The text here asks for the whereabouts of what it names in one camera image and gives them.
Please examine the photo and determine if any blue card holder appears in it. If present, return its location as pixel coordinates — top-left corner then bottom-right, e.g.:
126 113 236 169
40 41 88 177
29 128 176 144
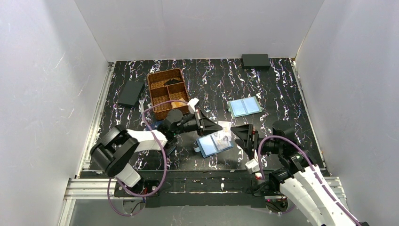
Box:
194 131 234 158

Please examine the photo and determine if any white credit card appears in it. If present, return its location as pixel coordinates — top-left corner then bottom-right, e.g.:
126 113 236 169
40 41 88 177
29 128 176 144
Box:
217 121 232 141

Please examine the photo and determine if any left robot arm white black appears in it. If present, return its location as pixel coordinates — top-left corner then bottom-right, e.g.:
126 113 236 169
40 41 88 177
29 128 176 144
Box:
90 109 223 187

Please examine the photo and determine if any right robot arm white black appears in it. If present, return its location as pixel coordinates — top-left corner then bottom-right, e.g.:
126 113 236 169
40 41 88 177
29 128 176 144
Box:
231 121 368 226

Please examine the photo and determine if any teal open card holder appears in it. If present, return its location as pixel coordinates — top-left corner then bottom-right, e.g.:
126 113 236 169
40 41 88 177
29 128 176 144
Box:
227 97 262 118

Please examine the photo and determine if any black card in basket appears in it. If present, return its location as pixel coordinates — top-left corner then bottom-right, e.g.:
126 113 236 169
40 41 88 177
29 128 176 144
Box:
163 79 182 86

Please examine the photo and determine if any tan item in basket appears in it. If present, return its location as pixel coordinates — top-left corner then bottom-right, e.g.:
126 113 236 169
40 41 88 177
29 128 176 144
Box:
171 101 187 109

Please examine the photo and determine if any silver wrench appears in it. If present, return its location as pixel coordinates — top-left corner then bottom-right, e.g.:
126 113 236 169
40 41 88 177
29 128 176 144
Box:
139 98 147 130

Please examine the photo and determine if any brown wicker divided basket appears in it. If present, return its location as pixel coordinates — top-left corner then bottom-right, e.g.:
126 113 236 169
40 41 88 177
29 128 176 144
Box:
147 68 190 121

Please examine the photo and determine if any black box left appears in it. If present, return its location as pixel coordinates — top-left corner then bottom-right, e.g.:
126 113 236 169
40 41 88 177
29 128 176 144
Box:
118 81 145 108

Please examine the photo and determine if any black box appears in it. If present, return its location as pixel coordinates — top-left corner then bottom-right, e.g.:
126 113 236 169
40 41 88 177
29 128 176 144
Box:
241 54 271 69
118 81 145 108

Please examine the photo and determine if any black box back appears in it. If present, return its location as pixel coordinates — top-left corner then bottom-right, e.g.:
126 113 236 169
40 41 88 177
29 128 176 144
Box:
241 54 271 69

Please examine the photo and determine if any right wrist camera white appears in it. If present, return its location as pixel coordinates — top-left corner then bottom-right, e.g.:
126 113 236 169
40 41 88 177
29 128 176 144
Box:
245 150 261 177

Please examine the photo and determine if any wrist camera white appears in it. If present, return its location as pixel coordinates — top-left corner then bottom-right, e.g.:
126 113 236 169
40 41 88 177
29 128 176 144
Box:
245 150 261 177
187 97 199 114

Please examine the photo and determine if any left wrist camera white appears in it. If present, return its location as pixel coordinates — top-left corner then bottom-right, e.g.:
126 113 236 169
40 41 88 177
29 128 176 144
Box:
187 97 199 114

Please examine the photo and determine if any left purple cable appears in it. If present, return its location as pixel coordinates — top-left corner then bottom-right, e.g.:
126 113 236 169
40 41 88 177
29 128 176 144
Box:
107 99 189 218

